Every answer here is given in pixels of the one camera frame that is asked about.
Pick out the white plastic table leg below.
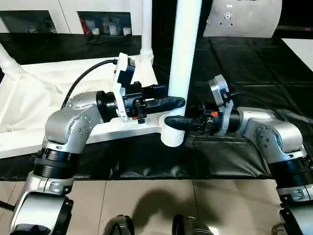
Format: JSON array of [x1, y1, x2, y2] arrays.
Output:
[[160, 0, 204, 148], [0, 45, 22, 74], [140, 0, 155, 66]]

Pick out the white plastic table top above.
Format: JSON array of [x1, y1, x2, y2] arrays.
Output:
[[0, 55, 172, 160]]

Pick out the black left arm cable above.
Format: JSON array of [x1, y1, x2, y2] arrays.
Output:
[[62, 59, 120, 109]]

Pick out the white flat board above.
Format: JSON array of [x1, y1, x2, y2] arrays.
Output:
[[281, 37, 313, 71]]

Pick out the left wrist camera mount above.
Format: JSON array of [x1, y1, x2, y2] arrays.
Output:
[[112, 52, 136, 123]]

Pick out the black cabinet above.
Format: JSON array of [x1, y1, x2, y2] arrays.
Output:
[[151, 0, 215, 39]]

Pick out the black flat monitor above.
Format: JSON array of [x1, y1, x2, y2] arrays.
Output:
[[278, 0, 313, 32]]

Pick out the white glass-door cabinet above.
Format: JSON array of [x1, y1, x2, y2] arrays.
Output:
[[0, 0, 145, 35]]

